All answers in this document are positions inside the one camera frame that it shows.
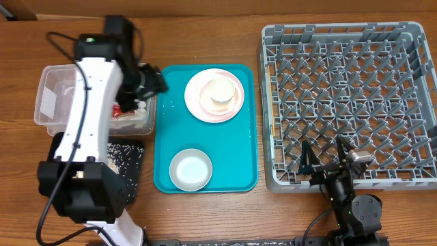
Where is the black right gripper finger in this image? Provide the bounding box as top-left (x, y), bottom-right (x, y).
top-left (298, 140), bottom-right (320, 174)
top-left (336, 136), bottom-right (354, 164)

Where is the white napkin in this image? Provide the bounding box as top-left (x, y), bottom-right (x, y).
top-left (111, 100), bottom-right (147, 129)

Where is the red snack wrapper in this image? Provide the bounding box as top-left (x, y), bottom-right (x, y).
top-left (111, 103), bottom-right (125, 120)

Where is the pale green cup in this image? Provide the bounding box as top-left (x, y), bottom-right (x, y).
top-left (208, 78), bottom-right (235, 103)

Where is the small grey bowl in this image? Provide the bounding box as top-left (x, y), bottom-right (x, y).
top-left (169, 148), bottom-right (213, 192)

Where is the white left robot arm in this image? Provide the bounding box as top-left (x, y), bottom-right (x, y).
top-left (37, 15), bottom-right (168, 245)

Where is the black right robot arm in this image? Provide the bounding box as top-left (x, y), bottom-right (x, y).
top-left (298, 136), bottom-right (389, 246)

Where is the grey dishwasher rack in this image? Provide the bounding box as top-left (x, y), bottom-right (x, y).
top-left (259, 22), bottom-right (436, 193)

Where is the large pink plate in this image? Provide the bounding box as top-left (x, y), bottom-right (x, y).
top-left (184, 68), bottom-right (245, 123)

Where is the teal plastic tray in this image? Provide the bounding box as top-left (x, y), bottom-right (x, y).
top-left (153, 64), bottom-right (259, 193)

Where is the black tray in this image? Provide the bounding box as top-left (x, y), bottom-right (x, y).
top-left (38, 132), bottom-right (145, 205)

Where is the clear plastic bin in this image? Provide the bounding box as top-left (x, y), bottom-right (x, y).
top-left (34, 64), bottom-right (156, 136)

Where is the wooden chopstick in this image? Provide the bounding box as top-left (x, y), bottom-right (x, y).
top-left (266, 65), bottom-right (275, 137)

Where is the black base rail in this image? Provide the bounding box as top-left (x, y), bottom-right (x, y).
top-left (149, 236), bottom-right (390, 246)

